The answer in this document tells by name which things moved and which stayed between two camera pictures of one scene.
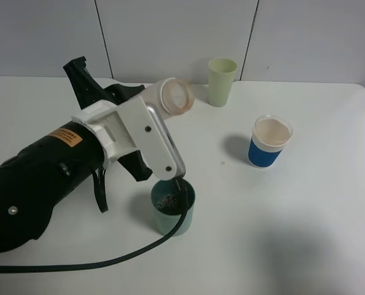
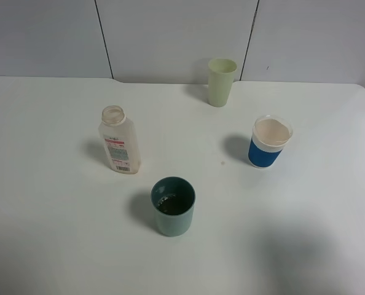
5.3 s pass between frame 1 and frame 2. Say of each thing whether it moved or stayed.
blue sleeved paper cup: stayed
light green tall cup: stayed
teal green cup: stayed
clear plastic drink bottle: moved
